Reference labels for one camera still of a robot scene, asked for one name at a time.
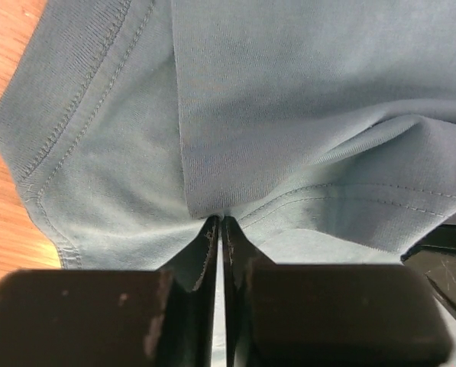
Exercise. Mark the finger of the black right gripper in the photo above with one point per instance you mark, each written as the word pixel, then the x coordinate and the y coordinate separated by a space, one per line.
pixel 434 256

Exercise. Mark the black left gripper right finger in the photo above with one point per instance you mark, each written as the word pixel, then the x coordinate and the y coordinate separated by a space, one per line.
pixel 239 255

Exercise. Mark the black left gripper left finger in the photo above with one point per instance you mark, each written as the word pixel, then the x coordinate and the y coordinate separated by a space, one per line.
pixel 186 338

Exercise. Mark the blue grey t shirt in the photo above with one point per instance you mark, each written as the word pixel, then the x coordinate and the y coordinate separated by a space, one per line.
pixel 326 128

